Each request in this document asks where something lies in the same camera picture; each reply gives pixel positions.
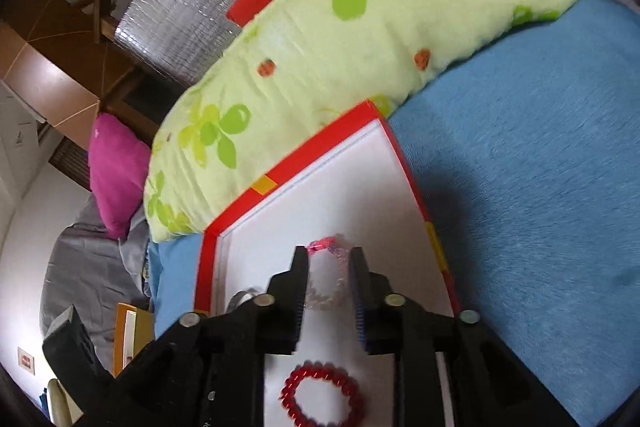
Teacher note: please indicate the red jewelry box tray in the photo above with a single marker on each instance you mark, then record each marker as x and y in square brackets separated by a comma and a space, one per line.
[350, 187]

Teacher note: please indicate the grey blanket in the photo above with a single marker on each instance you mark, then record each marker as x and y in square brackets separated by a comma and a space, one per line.
[85, 267]

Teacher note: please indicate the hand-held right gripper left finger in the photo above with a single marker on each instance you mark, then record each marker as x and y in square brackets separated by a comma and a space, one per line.
[301, 267]

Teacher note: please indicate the green floral pillow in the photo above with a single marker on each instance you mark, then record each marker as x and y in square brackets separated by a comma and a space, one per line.
[350, 32]

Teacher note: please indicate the orange cardboard box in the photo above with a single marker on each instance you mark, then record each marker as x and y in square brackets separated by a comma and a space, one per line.
[120, 332]

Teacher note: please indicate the white drawer cabinet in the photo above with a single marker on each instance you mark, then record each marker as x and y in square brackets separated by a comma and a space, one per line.
[20, 122]

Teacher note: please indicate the magenta pillow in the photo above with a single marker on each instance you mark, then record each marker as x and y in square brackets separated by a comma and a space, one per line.
[117, 172]

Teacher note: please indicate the silver metal bangle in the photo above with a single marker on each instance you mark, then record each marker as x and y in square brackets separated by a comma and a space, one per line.
[242, 298]

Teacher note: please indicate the cream padded seat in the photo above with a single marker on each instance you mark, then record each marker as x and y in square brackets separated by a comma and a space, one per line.
[57, 402]

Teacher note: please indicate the blue bed sheet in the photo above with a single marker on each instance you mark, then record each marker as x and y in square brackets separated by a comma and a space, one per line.
[525, 157]

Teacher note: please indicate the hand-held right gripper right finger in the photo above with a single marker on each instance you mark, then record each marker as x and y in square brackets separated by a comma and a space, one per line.
[357, 272]

